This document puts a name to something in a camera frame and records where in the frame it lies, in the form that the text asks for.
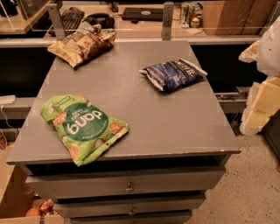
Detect brown chip bag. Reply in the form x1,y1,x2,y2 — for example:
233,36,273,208
47,24,116,68

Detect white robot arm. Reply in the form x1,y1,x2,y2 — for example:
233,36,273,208
256,16,280,76

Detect blue chip bag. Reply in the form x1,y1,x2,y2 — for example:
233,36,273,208
139,59,207,92

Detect green dang chip bag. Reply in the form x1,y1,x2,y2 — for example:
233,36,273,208
40,94,129,166

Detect grey drawer cabinet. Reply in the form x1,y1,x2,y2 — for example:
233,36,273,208
7,41,239,224

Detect black headphones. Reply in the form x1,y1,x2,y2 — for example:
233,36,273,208
85,13,115,29

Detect black laptop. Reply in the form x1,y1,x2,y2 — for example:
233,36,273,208
122,7,164,22

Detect cans and jars cluster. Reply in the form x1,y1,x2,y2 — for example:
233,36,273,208
179,2,203,28

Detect black keyboard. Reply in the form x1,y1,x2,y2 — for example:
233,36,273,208
48,5,85,37

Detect yellow foam block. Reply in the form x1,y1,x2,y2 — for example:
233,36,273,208
239,40,280,136

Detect red snack wrapper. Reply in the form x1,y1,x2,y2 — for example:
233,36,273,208
39,199,54,213

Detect white power strip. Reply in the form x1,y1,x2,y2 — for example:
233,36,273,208
0,95,16,105

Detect orange fruit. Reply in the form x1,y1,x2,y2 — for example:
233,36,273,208
25,207,41,217

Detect cardboard box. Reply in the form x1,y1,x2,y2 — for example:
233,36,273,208
0,145,65,224

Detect grey metal rail frame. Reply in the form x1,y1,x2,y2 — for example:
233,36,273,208
0,2,280,49

